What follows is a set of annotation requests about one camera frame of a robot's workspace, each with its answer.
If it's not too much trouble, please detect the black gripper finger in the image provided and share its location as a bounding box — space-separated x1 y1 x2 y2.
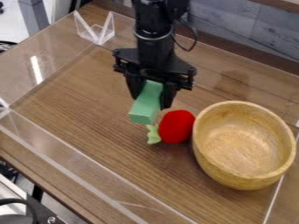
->
125 73 145 99
160 82 179 109

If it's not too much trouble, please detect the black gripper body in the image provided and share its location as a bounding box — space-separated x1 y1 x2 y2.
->
112 36 196 90

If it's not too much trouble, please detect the green foam stick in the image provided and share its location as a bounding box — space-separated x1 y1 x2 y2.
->
128 80 163 124

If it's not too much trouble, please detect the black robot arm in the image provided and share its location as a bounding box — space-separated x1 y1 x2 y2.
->
112 0 196 109

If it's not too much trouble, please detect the brown wooden bowl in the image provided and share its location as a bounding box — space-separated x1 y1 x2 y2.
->
191 101 296 191

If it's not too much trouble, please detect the red plush strawberry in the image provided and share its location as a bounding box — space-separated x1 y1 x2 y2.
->
145 110 195 144

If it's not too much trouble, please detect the clear acrylic corner bracket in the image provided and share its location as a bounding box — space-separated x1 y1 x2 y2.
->
73 10 115 46

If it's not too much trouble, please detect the clear acrylic front wall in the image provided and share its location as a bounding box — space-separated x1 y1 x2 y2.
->
0 104 196 224

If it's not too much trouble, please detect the black cable bottom left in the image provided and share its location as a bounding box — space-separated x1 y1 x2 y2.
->
0 198 36 224

